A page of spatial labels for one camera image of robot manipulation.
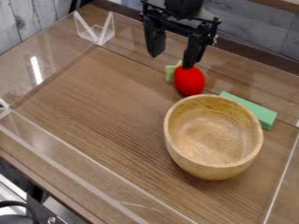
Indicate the wooden bowl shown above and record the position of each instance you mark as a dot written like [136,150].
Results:
[212,136]

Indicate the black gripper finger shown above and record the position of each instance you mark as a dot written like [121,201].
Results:
[193,51]
[153,36]

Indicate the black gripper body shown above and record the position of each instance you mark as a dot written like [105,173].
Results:
[183,17]

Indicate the red felt strawberry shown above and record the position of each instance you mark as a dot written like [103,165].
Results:
[187,80]

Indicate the black stand at corner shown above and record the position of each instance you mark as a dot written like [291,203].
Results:
[23,208]

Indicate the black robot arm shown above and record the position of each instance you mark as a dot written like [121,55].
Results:
[184,18]

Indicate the clear acrylic tray wall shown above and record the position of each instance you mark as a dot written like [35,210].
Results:
[83,127]

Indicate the green foam block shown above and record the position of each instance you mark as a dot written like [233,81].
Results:
[264,115]

